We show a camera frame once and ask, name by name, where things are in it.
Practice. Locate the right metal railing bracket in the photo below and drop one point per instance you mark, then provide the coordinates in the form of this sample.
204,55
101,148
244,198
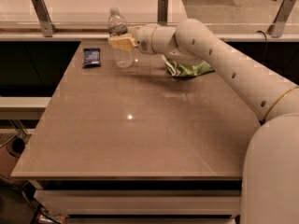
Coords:
277,27

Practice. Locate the blue rxbar blueberry wrapper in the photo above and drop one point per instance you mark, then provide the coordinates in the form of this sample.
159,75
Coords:
91,57

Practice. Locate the middle metal railing bracket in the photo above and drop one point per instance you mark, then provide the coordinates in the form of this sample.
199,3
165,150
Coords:
162,12

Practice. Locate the glass railing panel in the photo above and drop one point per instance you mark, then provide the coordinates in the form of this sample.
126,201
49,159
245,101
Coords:
210,12

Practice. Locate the metal railing bracket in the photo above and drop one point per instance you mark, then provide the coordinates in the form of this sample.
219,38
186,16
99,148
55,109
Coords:
47,28
162,12
277,27

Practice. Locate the white drawer front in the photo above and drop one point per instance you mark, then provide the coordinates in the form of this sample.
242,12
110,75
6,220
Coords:
138,202

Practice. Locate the clear plastic water bottle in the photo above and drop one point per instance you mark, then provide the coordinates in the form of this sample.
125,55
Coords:
117,29

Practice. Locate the left metal railing bracket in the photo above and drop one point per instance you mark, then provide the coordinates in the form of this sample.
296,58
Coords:
47,28

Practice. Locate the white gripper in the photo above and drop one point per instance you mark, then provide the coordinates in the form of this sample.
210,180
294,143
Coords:
143,39

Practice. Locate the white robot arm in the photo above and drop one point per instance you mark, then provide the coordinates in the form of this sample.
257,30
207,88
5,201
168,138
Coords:
270,180

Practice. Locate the green chip bag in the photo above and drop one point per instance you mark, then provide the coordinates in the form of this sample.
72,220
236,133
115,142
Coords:
176,69

